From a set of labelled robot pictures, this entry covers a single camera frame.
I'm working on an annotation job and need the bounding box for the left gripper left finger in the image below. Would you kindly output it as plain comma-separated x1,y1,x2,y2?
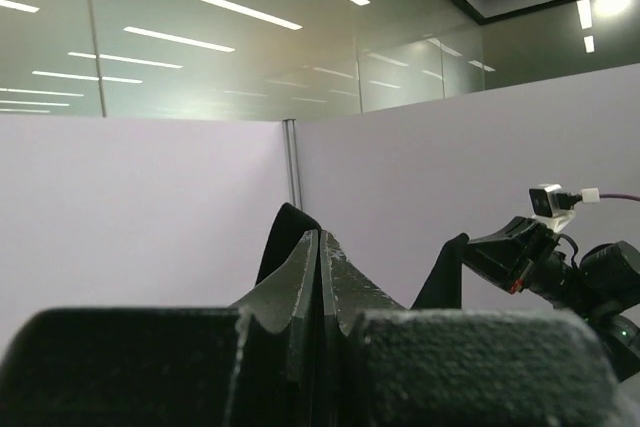
1,231,319,426

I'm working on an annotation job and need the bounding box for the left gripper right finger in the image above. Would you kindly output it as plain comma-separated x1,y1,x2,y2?
320,232,639,426

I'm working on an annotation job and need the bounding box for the right aluminium frame post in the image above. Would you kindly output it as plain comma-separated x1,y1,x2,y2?
283,119,304,210

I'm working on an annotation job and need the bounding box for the black t-shirt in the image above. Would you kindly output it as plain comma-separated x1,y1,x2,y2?
255,202,471,313

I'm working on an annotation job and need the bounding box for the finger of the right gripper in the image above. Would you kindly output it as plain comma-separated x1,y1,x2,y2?
462,216,556,293

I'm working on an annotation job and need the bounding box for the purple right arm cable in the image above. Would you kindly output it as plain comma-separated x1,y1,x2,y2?
578,187,640,204

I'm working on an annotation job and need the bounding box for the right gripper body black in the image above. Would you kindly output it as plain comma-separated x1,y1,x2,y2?
524,241,639,325

